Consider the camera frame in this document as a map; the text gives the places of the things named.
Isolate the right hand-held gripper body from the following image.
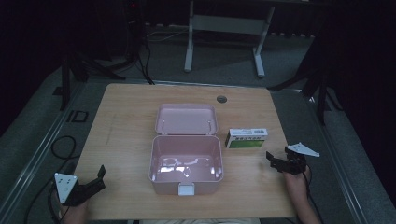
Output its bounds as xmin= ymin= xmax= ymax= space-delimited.
xmin=281 ymin=142 xmax=321 ymax=176

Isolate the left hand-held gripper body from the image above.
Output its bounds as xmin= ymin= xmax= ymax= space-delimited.
xmin=53 ymin=172 xmax=98 ymax=207

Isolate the person's right hand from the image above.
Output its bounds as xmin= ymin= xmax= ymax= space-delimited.
xmin=282 ymin=165 xmax=312 ymax=196

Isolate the person's left hand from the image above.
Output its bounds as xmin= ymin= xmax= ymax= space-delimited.
xmin=58 ymin=198 xmax=91 ymax=224

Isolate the green and white medicine box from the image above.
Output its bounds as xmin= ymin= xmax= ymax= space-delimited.
xmin=224 ymin=127 xmax=269 ymax=149

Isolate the black tripod stand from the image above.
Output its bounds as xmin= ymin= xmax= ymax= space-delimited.
xmin=267 ymin=34 xmax=345 ymax=126
xmin=59 ymin=50 xmax=127 ymax=112

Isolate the pink plastic box with lid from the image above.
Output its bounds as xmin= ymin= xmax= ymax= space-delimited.
xmin=148 ymin=103 xmax=225 ymax=197

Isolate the dark equipment with red light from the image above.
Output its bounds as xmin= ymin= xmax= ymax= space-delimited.
xmin=121 ymin=0 xmax=148 ymax=63

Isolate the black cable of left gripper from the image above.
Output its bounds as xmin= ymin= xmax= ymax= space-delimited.
xmin=23 ymin=161 xmax=68 ymax=224

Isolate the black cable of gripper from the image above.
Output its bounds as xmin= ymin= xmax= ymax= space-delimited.
xmin=302 ymin=166 xmax=325 ymax=224
xmin=23 ymin=161 xmax=68 ymax=224

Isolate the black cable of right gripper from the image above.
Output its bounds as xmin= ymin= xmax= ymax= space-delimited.
xmin=302 ymin=166 xmax=325 ymax=224

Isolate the black looped floor cable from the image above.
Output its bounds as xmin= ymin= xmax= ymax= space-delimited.
xmin=50 ymin=135 xmax=81 ymax=161

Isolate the black rectangular floor frame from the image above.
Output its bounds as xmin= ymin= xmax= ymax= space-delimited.
xmin=65 ymin=109 xmax=90 ymax=123

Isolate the black hanging cable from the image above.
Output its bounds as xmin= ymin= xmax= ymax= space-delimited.
xmin=136 ymin=36 xmax=156 ymax=86

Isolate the white metal desk frame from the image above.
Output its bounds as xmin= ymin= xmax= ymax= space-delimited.
xmin=183 ymin=0 xmax=276 ymax=78

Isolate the white floor cable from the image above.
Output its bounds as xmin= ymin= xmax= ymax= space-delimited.
xmin=145 ymin=28 xmax=190 ymax=43

